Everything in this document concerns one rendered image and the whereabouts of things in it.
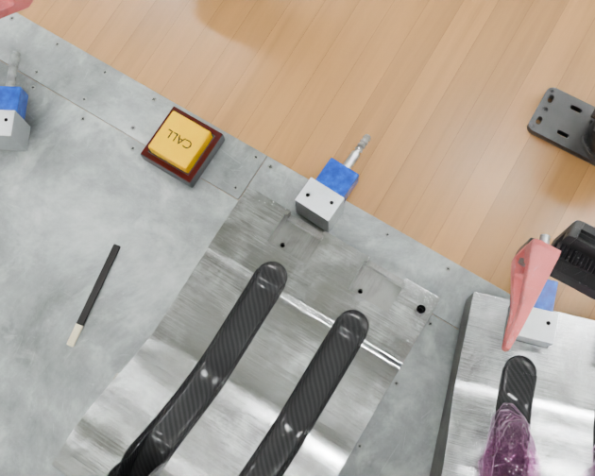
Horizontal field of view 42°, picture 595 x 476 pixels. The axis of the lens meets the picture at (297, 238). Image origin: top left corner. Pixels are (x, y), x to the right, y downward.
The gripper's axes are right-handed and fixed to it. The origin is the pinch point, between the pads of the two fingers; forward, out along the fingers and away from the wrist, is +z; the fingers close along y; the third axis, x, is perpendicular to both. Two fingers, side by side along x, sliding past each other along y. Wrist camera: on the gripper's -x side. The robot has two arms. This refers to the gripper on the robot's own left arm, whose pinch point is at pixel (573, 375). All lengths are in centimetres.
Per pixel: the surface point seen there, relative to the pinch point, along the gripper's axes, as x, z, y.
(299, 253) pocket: 33.8, -3.9, -26.3
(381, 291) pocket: 33.8, -4.8, -15.8
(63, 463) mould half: 26, 29, -35
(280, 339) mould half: 31.4, 6.1, -22.8
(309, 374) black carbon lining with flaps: 31.7, 7.9, -18.1
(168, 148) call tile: 36, -8, -48
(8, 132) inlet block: 35, 1, -67
